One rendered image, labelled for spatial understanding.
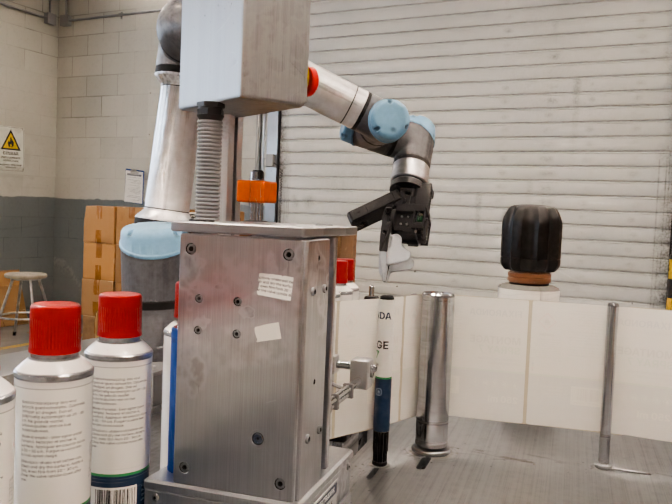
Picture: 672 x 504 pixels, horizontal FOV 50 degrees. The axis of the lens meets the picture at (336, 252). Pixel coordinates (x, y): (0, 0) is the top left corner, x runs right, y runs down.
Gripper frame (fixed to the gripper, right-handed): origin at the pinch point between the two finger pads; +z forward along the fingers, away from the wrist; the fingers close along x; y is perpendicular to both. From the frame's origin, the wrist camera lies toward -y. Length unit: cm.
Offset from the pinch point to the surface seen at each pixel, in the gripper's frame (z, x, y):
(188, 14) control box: -9, -58, -16
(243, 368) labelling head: 42, -72, 11
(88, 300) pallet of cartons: -94, 271, -275
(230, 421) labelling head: 46, -70, 10
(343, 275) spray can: 13.2, -27.3, 1.9
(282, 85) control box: 2, -56, -1
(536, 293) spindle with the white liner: 14.2, -27.8, 29.5
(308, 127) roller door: -281, 326, -174
